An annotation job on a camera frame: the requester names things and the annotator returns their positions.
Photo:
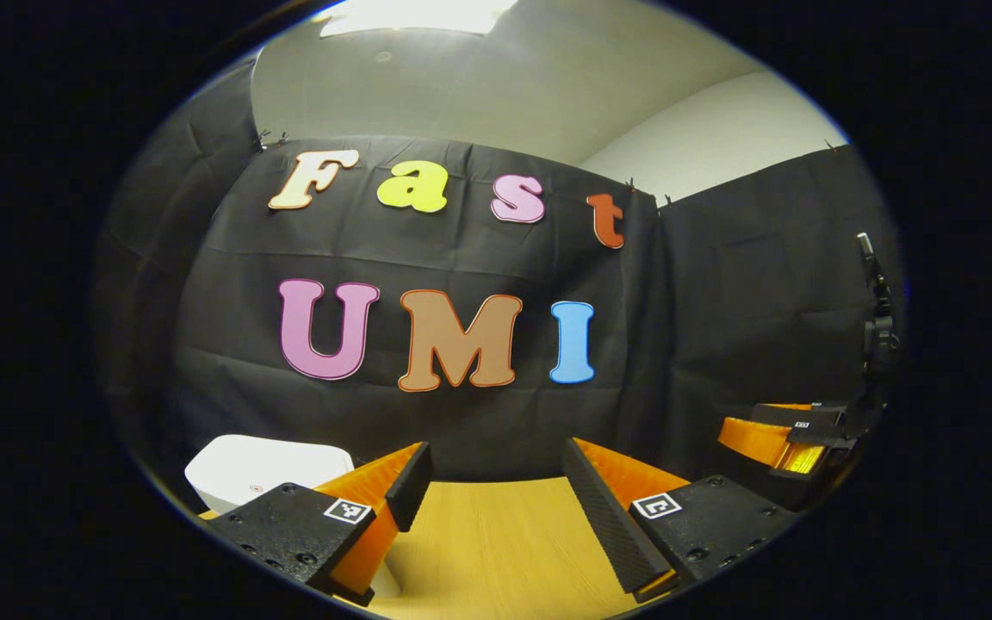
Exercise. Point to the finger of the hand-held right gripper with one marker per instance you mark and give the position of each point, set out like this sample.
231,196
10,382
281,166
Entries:
750,439
797,412

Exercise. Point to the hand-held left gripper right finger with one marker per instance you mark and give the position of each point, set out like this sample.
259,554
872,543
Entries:
608,525

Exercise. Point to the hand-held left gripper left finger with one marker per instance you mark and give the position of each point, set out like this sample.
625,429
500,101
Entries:
410,486

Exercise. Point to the white desktop garbage bin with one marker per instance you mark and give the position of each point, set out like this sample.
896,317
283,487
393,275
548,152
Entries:
255,465

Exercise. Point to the black backdrop cloth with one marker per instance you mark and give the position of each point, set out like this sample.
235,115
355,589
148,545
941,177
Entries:
720,301

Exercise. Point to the rectangular ceiling light panel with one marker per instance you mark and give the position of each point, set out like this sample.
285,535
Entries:
418,15

